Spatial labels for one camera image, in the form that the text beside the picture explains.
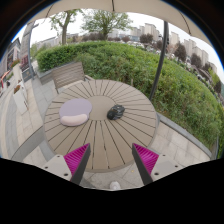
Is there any beige patio umbrella canopy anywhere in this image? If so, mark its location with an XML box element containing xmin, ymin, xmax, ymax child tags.
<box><xmin>30</xmin><ymin>0</ymin><xmax>211</xmax><ymax>45</ymax></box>

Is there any black computer mouse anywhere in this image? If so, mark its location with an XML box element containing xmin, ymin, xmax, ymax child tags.
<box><xmin>107</xmin><ymin>105</ymin><xmax>125</xmax><ymax>120</ymax></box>

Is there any green hedge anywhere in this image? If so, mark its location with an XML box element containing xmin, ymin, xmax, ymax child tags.
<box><xmin>37</xmin><ymin>41</ymin><xmax>224</xmax><ymax>153</ymax></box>

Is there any black umbrella pole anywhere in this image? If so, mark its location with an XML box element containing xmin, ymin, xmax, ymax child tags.
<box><xmin>149</xmin><ymin>21</ymin><xmax>169</xmax><ymax>101</ymax></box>

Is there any round slatted wooden table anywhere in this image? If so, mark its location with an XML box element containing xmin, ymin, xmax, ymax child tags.
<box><xmin>44</xmin><ymin>80</ymin><xmax>157</xmax><ymax>172</ymax></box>

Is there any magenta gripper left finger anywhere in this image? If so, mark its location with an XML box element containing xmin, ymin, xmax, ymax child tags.
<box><xmin>64</xmin><ymin>143</ymin><xmax>91</xmax><ymax>185</ymax></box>

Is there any wooden slatted chair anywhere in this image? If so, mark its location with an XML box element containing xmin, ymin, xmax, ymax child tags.
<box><xmin>51</xmin><ymin>62</ymin><xmax>92</xmax><ymax>90</ymax></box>

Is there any white shoe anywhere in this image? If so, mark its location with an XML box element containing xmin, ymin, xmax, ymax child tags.
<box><xmin>110</xmin><ymin>181</ymin><xmax>121</xmax><ymax>190</ymax></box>

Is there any white planter box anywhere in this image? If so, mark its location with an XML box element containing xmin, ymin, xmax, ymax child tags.
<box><xmin>13</xmin><ymin>81</ymin><xmax>28</xmax><ymax>114</ymax></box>

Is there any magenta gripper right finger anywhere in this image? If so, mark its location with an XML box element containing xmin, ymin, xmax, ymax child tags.
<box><xmin>132</xmin><ymin>143</ymin><xmax>159</xmax><ymax>185</ymax></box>

